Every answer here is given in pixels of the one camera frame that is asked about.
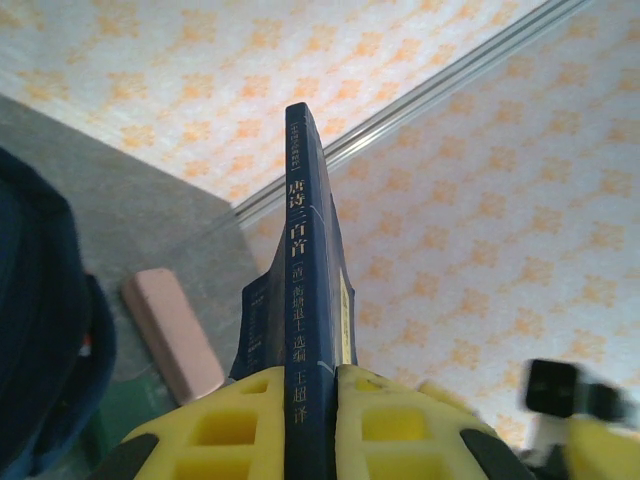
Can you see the dark blue book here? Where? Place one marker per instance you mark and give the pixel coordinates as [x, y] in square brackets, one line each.
[307, 280]

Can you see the navy blue backpack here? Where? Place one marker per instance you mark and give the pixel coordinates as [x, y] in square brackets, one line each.
[40, 310]

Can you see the pink pencil case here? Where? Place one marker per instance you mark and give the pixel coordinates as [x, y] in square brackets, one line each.
[170, 330]

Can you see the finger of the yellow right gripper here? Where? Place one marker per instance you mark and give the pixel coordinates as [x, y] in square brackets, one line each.
[605, 450]

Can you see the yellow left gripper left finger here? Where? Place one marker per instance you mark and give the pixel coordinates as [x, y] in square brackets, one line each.
[225, 435]

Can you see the aluminium frame corner post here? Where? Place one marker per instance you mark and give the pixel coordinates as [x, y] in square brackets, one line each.
[400, 110]

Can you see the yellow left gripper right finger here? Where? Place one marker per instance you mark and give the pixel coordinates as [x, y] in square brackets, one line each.
[390, 435]

